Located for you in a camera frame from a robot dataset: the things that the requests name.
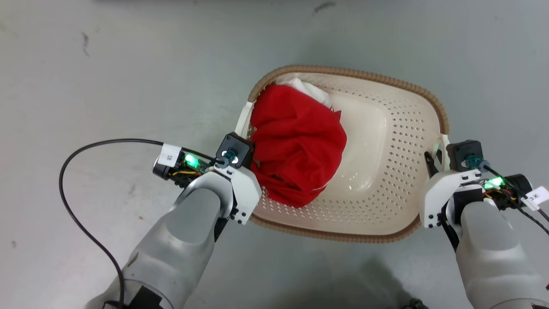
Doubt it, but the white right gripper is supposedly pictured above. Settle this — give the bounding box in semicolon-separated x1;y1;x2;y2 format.
419;151;483;228

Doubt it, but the white right cable tag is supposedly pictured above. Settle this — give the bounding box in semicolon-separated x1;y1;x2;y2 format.
525;186;549;207

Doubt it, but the white left cable tag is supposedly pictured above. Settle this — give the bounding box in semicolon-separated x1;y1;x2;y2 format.
157;143;182;168

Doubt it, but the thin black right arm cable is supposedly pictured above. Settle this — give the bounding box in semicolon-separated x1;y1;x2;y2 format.
483;165;549;236

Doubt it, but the white garment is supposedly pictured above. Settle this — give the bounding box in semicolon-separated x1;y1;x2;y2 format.
276;77;334;109

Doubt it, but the cream laundry basket brown rim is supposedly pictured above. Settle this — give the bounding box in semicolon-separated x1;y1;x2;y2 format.
235;65;450;244

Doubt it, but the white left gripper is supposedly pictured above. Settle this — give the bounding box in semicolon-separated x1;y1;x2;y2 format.
213;165;262;225

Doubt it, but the white cable tag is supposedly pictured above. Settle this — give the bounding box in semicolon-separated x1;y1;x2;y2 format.
525;186;549;207
157;143;182;168

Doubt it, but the red garment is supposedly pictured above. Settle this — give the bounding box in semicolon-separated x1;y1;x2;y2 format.
248;84;348;209

